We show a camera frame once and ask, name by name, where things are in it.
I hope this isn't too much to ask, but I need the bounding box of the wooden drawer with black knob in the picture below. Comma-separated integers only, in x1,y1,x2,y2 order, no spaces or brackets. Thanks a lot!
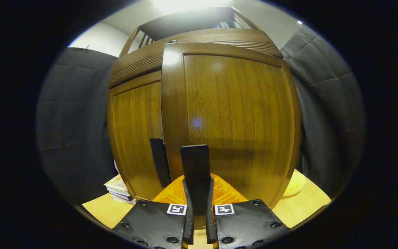
108,28,283,89

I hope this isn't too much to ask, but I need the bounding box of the wooden double-door shoe cabinet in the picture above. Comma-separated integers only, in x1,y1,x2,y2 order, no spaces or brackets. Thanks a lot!
107,6,302,210

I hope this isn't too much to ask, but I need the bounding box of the black backdrop cloth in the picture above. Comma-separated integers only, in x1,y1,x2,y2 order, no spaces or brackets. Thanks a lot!
36,24,365,204

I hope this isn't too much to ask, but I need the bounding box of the yellow round sponge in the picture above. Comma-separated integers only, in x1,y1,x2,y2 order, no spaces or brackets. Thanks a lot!
284,169,307,197

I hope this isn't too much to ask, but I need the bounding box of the large ceiling light panel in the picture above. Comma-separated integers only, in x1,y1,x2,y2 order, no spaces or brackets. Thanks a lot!
151,0,234,14

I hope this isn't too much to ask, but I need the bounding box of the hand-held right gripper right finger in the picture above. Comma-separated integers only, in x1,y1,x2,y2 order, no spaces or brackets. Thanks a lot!
206,175,291,249

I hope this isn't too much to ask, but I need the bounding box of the wooden shoe cabinet door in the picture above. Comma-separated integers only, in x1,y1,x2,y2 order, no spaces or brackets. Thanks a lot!
161,42,302,215
107,71,172,201

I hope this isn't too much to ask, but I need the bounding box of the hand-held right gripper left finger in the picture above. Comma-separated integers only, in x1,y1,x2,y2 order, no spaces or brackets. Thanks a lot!
112,175,194,249

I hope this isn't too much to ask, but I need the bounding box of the stack of books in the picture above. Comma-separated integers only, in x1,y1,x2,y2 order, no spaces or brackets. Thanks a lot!
104,174,136,204

